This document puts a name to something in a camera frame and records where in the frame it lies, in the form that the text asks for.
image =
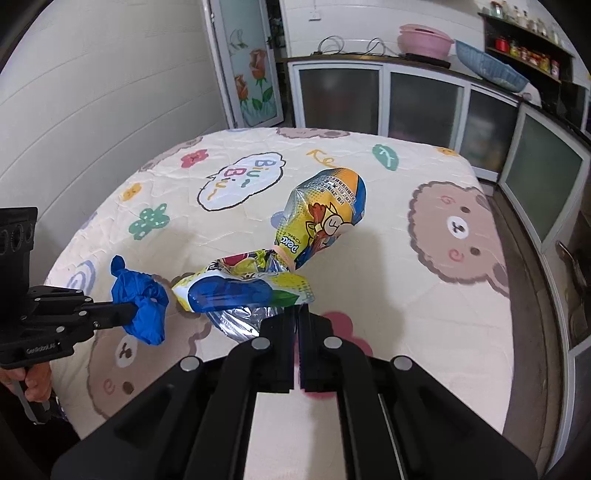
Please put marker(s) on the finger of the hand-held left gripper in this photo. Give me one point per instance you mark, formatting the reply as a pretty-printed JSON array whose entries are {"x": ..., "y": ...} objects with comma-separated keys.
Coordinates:
[{"x": 113, "y": 314}]

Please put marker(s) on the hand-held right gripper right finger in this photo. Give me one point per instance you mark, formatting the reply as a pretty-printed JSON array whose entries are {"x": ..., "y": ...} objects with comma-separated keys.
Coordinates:
[{"x": 314, "y": 355}]

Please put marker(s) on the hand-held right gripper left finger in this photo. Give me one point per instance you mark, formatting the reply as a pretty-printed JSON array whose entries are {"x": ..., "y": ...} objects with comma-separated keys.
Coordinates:
[{"x": 284, "y": 353}]

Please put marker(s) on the yellow and blue snack bag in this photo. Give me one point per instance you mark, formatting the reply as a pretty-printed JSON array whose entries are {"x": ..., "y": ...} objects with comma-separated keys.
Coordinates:
[{"x": 323, "y": 207}]

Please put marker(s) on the person's left hand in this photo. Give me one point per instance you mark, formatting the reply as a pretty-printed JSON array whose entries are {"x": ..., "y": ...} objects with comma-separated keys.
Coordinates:
[{"x": 38, "y": 383}]

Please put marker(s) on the printed bear blanket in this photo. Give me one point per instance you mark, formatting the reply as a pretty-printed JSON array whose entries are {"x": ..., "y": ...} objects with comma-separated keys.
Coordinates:
[{"x": 392, "y": 300}]

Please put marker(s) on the long frosted glass cabinet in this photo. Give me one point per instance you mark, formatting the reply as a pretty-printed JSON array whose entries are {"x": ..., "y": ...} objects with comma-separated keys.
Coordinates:
[{"x": 337, "y": 97}]

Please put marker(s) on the floral frosted glass door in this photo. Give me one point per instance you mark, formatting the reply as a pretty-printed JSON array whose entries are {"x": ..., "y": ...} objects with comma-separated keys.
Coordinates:
[{"x": 251, "y": 69}]

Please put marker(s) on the side frosted glass cabinet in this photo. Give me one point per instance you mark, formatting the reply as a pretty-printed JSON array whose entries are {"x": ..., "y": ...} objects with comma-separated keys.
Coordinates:
[{"x": 540, "y": 184}]

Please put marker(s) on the black induction cooker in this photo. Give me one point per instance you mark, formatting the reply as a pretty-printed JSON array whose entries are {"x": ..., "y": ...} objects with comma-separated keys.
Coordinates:
[{"x": 425, "y": 60}]

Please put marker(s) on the pink plastic basin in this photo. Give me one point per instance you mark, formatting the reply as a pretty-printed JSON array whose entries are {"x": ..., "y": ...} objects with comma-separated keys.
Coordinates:
[{"x": 425, "y": 41}]

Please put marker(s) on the blue woven basket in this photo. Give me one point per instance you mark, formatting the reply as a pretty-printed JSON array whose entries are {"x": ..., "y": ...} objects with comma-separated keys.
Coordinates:
[{"x": 489, "y": 64}]

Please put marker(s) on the row of spice jars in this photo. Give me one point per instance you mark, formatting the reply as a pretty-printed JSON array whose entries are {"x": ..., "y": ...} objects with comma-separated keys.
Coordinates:
[{"x": 531, "y": 55}]

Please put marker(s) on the white wall socket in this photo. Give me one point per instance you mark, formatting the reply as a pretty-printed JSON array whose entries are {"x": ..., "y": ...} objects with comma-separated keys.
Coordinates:
[{"x": 314, "y": 14}]

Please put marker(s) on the dark wall shelf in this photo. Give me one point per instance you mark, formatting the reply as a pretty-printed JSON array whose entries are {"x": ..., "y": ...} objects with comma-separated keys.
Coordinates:
[{"x": 526, "y": 67}]

